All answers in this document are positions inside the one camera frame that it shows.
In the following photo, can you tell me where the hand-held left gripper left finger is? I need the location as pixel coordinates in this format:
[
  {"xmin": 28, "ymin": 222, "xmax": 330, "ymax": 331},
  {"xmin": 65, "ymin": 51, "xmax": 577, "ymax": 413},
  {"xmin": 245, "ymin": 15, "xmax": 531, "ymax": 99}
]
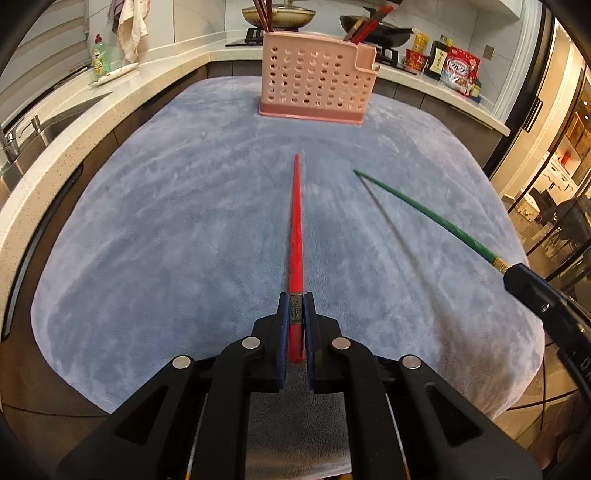
[{"xmin": 55, "ymin": 292, "xmax": 291, "ymax": 480}]

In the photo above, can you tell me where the pink perforated utensil basket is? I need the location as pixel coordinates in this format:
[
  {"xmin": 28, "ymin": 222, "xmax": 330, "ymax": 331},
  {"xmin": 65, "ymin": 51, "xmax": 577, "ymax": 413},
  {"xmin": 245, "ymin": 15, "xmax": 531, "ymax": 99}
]
[{"xmin": 257, "ymin": 33, "xmax": 380, "ymax": 125}]

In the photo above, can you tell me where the dark soy sauce bottle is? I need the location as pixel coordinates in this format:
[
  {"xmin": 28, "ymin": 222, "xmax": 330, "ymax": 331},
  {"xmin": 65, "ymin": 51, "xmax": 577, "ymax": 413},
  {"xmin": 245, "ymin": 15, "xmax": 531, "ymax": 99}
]
[{"xmin": 427, "ymin": 41, "xmax": 451, "ymax": 77}]

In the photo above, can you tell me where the brass wok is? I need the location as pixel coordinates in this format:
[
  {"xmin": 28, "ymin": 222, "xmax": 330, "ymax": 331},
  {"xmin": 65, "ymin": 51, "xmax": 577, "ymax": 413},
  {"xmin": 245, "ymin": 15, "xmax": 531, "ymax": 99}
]
[{"xmin": 241, "ymin": 6, "xmax": 318, "ymax": 28}]

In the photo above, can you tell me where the black wok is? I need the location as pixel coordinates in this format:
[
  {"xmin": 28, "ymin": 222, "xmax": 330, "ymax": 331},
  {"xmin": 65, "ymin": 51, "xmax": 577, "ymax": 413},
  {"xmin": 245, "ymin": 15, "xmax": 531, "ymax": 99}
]
[{"xmin": 339, "ymin": 15, "xmax": 414, "ymax": 49}]

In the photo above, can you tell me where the chrome faucet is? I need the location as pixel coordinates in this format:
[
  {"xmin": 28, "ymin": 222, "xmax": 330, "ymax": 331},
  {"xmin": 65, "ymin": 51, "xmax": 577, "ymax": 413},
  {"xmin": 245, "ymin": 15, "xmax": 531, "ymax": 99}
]
[{"xmin": 0, "ymin": 117, "xmax": 26, "ymax": 167}]

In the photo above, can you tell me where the green dish soap bottle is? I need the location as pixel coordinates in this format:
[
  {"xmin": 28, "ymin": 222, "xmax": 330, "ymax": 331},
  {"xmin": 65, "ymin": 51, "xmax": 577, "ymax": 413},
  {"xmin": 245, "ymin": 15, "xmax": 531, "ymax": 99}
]
[{"xmin": 91, "ymin": 34, "xmax": 112, "ymax": 79}]

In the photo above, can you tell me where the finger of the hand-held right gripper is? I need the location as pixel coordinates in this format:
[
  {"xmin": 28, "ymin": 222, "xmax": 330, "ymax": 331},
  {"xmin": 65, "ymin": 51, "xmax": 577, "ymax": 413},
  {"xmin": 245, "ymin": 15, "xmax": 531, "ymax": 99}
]
[{"xmin": 503, "ymin": 263, "xmax": 561, "ymax": 329}]

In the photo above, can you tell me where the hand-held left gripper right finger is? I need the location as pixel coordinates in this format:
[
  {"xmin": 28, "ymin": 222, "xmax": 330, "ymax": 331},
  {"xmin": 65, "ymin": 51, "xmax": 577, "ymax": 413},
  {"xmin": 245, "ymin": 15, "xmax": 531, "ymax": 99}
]
[{"xmin": 302, "ymin": 292, "xmax": 543, "ymax": 480}]

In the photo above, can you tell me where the black cable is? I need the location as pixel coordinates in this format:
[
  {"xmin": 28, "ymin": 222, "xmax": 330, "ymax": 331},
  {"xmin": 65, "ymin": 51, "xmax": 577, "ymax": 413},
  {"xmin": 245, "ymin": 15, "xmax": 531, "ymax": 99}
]
[{"xmin": 539, "ymin": 295, "xmax": 591, "ymax": 462}]

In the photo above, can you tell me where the steel sink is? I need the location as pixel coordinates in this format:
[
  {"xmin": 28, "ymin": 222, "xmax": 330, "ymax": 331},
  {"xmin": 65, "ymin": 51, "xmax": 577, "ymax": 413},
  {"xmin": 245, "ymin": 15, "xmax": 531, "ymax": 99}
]
[{"xmin": 14, "ymin": 92, "xmax": 114, "ymax": 158}]

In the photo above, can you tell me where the dark red chopstick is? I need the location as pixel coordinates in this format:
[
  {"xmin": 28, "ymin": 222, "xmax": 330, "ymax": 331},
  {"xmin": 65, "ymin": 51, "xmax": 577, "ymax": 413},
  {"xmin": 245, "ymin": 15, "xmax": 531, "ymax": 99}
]
[{"xmin": 342, "ymin": 18, "xmax": 372, "ymax": 44}]

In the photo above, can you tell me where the green chopstick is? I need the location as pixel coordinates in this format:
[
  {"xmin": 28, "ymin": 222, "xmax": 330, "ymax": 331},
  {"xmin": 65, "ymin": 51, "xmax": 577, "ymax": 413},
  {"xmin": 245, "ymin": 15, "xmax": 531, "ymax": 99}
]
[{"xmin": 353, "ymin": 169, "xmax": 510, "ymax": 273}]

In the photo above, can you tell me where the red and white cereal bag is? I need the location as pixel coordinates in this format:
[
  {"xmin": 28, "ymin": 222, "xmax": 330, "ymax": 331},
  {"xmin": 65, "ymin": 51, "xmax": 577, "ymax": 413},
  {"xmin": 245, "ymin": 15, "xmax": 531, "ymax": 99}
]
[{"xmin": 441, "ymin": 46, "xmax": 481, "ymax": 95}]

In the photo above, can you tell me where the black gas stove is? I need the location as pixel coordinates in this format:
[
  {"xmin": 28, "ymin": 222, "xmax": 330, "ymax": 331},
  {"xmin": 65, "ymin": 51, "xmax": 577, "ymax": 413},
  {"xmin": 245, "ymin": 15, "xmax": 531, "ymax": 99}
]
[{"xmin": 226, "ymin": 28, "xmax": 400, "ymax": 65}]

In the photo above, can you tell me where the blue fleece mat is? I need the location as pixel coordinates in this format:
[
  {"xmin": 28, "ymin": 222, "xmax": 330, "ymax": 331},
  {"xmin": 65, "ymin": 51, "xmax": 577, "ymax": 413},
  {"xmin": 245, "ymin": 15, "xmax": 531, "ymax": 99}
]
[{"xmin": 30, "ymin": 76, "xmax": 546, "ymax": 480}]

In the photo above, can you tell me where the window blind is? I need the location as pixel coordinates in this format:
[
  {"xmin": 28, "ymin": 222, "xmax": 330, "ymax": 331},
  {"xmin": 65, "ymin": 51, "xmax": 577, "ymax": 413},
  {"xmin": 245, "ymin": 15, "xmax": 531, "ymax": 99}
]
[{"xmin": 0, "ymin": 0, "xmax": 90, "ymax": 125}]

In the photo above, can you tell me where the white plate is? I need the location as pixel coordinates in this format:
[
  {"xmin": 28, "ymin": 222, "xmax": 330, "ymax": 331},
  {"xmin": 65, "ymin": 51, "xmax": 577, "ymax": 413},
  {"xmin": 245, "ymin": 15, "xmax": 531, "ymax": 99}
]
[{"xmin": 88, "ymin": 62, "xmax": 139, "ymax": 86}]

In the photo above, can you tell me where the white hanging towel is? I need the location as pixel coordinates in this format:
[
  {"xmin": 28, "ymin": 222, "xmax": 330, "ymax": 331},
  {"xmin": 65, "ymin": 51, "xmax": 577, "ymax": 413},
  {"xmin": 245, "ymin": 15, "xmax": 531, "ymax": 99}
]
[{"xmin": 111, "ymin": 0, "xmax": 151, "ymax": 64}]

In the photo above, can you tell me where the white kitchen counter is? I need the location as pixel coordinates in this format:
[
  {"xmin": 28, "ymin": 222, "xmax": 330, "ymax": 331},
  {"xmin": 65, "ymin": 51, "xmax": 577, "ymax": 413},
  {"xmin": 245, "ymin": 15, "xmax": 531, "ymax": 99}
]
[{"xmin": 0, "ymin": 46, "xmax": 511, "ymax": 287}]

